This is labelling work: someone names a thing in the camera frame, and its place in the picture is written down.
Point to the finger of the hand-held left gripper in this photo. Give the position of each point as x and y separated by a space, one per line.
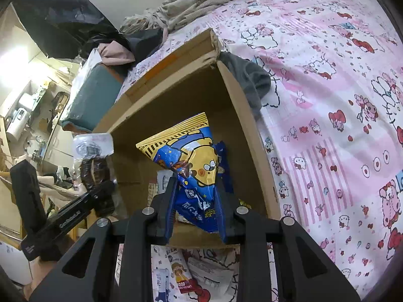
102 190

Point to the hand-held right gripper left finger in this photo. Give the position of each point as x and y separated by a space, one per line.
171 217

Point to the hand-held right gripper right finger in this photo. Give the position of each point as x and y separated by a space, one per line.
226 215

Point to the clear dark cookie packet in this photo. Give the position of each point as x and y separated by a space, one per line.
94 170

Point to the red white snack packet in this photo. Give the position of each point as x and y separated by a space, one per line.
182 276

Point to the small blue snack packet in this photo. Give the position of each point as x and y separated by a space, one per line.
162 284

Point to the brown cardboard box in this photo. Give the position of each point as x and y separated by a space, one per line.
189 100

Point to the person's left forearm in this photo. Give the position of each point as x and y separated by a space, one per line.
44 270

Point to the white water heater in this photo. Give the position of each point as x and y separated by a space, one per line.
17 122

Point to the white plastic bag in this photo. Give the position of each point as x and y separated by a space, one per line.
89 66

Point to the pink cloth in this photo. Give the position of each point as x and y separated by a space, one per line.
115 55

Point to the grey cloth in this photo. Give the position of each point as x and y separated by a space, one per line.
248 78

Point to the dark cloth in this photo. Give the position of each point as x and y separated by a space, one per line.
144 45

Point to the black plastic bag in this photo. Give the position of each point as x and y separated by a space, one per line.
69 22

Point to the crumpled beige printed blanket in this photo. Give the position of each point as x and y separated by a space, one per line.
204 6

